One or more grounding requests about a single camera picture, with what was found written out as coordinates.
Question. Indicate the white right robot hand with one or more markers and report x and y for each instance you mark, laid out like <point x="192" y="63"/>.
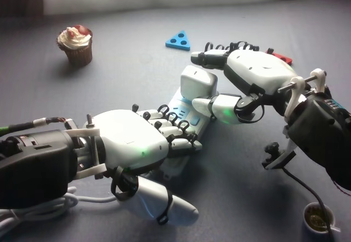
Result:
<point x="257" y="72"/>

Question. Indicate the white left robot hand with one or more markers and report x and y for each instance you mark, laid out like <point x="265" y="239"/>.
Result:
<point x="129" y="135"/>

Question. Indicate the white square charger adapter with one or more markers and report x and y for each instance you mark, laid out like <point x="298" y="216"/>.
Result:
<point x="197" y="83"/>

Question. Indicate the white power strip blue buttons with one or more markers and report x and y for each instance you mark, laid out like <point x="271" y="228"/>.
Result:
<point x="204" y="128"/>

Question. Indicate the red triangle block three holes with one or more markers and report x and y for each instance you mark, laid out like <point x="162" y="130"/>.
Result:
<point x="283" y="58"/>

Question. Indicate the blue triangle block three holes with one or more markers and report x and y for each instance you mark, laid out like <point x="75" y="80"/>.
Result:
<point x="178" y="42"/>

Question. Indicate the toy chocolate cupcake white cream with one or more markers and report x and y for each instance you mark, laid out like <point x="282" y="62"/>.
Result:
<point x="76" y="47"/>

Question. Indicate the grey table cloth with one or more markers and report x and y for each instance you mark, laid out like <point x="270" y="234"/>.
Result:
<point x="233" y="184"/>

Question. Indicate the small white bowl of soup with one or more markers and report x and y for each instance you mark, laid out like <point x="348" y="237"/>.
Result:
<point x="315" y="218"/>

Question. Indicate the small white spoon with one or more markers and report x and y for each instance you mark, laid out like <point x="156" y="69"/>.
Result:
<point x="335" y="228"/>

